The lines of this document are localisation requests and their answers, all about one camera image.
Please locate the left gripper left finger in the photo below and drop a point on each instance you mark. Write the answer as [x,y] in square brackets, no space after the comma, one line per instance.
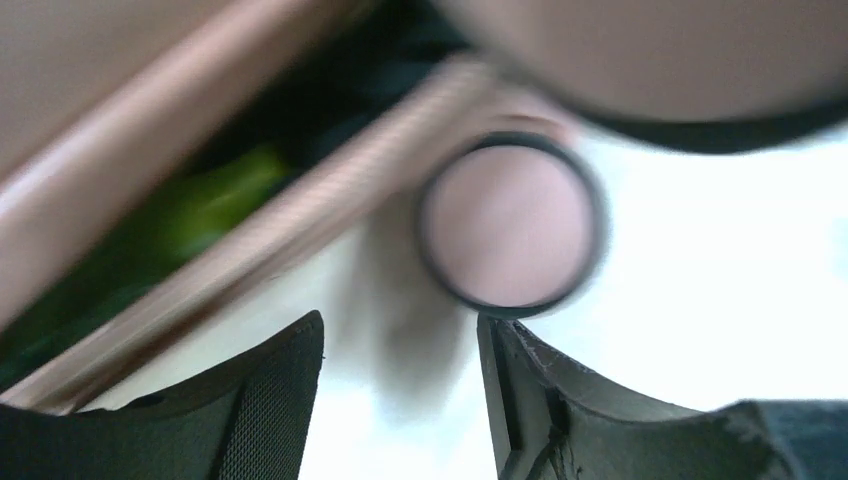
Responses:
[246,418]

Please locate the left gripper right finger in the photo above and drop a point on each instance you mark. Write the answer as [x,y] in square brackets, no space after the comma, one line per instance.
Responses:
[553,418]

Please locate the yellow green tube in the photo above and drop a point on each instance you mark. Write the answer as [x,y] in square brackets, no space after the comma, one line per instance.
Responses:
[175,224]

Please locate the pink suitcase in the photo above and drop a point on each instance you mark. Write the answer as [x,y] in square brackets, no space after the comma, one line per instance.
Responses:
[721,277]

